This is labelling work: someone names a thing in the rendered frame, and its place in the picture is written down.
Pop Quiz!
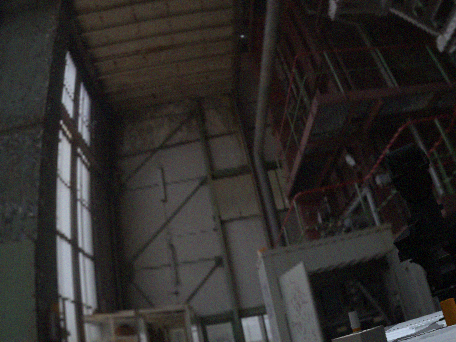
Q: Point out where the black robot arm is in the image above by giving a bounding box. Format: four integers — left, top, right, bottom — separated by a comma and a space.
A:
385, 143, 456, 304

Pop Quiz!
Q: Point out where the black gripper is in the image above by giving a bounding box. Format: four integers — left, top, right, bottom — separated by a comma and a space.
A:
398, 200, 456, 287

